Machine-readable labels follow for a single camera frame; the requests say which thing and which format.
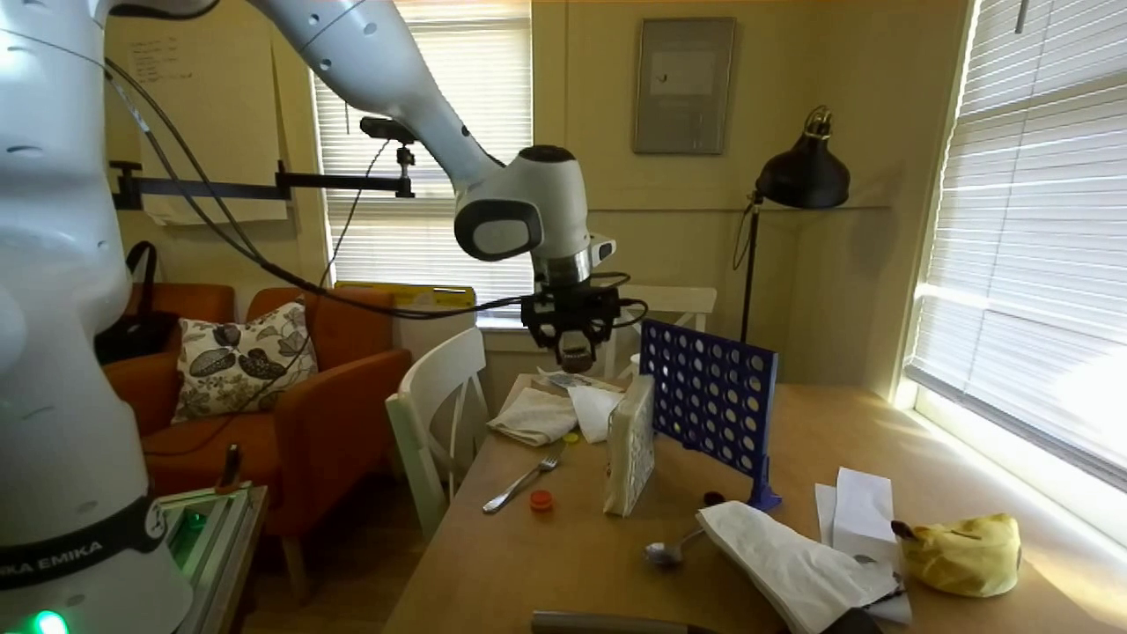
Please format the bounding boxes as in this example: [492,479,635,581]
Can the white window blinds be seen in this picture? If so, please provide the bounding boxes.
[307,12,538,325]
[897,0,1127,492]

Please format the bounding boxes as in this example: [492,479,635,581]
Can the yellow crumpled object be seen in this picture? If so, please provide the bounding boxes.
[890,509,1024,603]

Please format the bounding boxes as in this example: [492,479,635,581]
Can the white wooden chair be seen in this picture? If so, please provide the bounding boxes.
[383,325,492,537]

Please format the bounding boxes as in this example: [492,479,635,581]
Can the white device green light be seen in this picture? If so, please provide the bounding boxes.
[145,483,270,634]

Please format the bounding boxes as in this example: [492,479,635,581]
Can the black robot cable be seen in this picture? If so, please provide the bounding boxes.
[98,52,652,328]

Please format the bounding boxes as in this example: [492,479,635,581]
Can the small brown bottle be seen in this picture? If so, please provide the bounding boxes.
[215,440,246,496]

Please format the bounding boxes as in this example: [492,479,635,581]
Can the blue connect four grid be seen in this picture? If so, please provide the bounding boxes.
[639,317,787,516]

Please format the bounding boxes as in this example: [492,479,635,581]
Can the metal spoon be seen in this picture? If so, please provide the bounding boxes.
[479,454,565,516]

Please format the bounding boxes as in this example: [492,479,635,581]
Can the orange armchair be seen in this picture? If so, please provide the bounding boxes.
[98,277,416,594]

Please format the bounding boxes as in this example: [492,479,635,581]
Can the small white box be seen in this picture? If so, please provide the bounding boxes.
[814,465,905,571]

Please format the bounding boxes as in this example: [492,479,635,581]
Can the black bag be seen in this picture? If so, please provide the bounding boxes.
[91,239,183,366]

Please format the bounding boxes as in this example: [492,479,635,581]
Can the white crumpled towel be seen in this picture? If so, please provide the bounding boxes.
[693,496,912,634]

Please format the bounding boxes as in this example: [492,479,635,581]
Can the tall white napkin block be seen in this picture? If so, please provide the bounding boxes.
[600,369,659,521]

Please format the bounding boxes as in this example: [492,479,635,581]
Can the white box yellow top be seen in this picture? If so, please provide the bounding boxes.
[332,277,479,362]

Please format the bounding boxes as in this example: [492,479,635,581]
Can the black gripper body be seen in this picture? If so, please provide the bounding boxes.
[518,272,635,345]

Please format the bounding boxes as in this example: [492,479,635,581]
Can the black lamp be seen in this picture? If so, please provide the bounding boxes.
[734,102,855,347]

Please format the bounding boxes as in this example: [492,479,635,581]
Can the grey wall panel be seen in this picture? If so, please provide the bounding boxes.
[631,12,745,160]

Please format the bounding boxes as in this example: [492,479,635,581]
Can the leaf print pillow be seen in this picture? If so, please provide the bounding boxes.
[169,300,320,430]

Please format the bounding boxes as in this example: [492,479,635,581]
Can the white flat napkin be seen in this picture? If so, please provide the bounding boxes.
[566,378,626,446]

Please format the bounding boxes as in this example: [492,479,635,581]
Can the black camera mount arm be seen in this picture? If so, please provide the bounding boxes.
[108,111,424,216]

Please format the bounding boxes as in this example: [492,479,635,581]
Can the beige folded towel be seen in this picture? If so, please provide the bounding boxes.
[486,369,580,452]

